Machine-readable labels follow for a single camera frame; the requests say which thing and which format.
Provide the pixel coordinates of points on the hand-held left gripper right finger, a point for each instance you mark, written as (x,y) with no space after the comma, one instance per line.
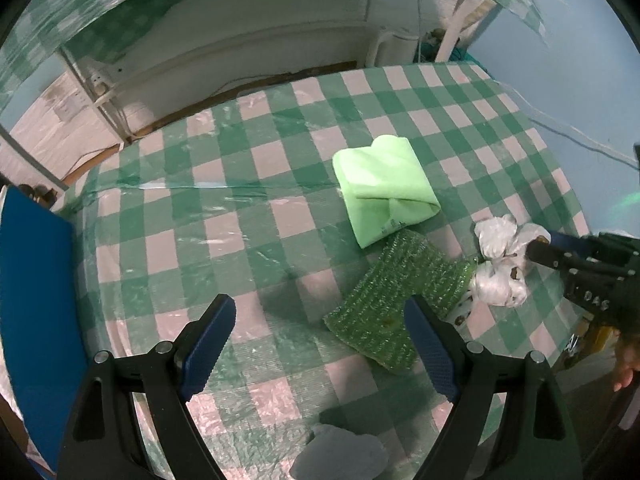
(432,350)

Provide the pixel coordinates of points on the person's right hand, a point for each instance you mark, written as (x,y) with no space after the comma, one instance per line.
(627,377)

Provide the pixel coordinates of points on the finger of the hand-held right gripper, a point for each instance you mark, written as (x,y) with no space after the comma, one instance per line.
(572,242)
(550,255)

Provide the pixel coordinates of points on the clear bubble wrap sheet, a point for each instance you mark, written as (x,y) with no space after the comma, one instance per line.
(390,300)

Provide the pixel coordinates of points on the grey cloth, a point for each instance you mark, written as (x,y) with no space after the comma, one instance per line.
(340,452)

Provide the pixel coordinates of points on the cardboard box with blue tape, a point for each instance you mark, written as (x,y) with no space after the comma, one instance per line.
(35,285)

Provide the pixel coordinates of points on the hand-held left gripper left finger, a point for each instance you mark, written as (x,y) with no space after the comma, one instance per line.
(205,345)

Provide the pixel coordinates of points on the white metal table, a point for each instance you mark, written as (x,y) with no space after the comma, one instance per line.
(450,27)

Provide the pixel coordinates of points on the teal cloth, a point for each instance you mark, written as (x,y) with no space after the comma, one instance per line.
(462,55)

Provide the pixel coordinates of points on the light green cloth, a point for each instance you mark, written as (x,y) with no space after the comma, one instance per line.
(380,185)

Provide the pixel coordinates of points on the white plastic bag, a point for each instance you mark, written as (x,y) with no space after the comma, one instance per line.
(495,240)

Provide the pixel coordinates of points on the white black patterned cloth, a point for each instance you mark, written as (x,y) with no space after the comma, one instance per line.
(461,312)

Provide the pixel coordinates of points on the white wall socket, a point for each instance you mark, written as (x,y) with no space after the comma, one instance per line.
(67,109)

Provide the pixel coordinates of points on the green checkered plastic tablecloth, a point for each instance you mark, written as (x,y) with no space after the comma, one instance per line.
(250,185)

